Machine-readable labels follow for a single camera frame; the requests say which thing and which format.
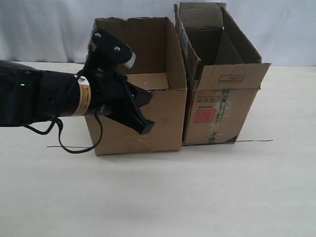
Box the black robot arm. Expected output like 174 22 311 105
0 51 155 134

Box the tall printed cardboard box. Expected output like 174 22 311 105
174 2 270 146

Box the white backdrop curtain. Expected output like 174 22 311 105
0 0 316 66

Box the short cardboard box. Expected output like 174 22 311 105
85 17 187 156

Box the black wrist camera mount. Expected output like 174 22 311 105
91 29 136 69

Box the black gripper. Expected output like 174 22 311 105
83 53 155 134

